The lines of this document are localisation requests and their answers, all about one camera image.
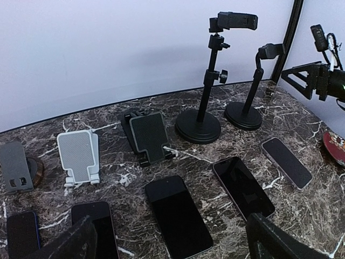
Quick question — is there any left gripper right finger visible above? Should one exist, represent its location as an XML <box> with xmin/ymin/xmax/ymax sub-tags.
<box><xmin>246</xmin><ymin>213</ymin><xmax>328</xmax><ymax>259</ymax></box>

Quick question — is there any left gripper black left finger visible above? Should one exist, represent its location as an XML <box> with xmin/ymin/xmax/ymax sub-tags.
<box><xmin>26</xmin><ymin>215</ymin><xmax>98</xmax><ymax>259</ymax></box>

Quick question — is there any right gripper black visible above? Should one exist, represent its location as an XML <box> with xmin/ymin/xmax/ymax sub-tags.
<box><xmin>281</xmin><ymin>62</ymin><xmax>330</xmax><ymax>101</ymax></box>

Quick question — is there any purple edged phone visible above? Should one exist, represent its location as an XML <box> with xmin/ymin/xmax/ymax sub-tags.
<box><xmin>71</xmin><ymin>201</ymin><xmax>119</xmax><ymax>258</ymax></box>

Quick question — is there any pink phone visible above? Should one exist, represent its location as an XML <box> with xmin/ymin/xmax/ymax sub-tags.
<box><xmin>213</xmin><ymin>156</ymin><xmax>275</xmax><ymax>221</ymax></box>

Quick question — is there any dark blue phone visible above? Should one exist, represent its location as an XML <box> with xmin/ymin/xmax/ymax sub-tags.
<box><xmin>6</xmin><ymin>211</ymin><xmax>40</xmax><ymax>258</ymax></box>

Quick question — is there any large black phone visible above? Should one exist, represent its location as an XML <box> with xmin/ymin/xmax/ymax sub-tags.
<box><xmin>145</xmin><ymin>175</ymin><xmax>213</xmax><ymax>258</ymax></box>

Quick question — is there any white folding phone stand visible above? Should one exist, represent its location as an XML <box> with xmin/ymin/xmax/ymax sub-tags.
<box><xmin>57</xmin><ymin>129</ymin><xmax>100</xmax><ymax>187</ymax></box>

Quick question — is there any grey small phone stand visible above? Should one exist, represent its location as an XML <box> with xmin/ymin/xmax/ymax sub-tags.
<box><xmin>1</xmin><ymin>141</ymin><xmax>34</xmax><ymax>194</ymax></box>

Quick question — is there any black tall phone stand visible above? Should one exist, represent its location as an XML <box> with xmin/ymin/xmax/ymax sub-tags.
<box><xmin>175</xmin><ymin>11</ymin><xmax>258</xmax><ymax>145</ymax></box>

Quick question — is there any black folding phone stand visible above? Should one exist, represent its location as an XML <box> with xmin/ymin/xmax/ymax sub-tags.
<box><xmin>121</xmin><ymin>110</ymin><xmax>175</xmax><ymax>167</ymax></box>

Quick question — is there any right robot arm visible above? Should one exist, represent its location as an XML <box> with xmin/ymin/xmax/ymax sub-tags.
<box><xmin>281</xmin><ymin>62</ymin><xmax>344</xmax><ymax>110</ymax></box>

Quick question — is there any red bowl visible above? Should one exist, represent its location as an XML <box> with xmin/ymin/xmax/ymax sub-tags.
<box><xmin>322</xmin><ymin>131</ymin><xmax>345</xmax><ymax>167</ymax></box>

